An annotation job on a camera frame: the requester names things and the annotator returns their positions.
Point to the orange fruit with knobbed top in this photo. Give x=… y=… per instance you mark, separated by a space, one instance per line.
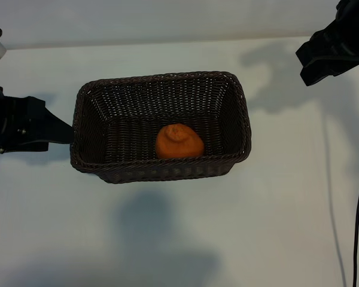
x=179 y=146

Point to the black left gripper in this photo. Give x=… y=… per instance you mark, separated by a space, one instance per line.
x=9 y=125

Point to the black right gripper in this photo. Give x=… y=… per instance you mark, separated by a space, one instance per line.
x=354 y=36

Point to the dark brown wicker basket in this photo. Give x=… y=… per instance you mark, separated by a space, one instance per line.
x=131 y=113

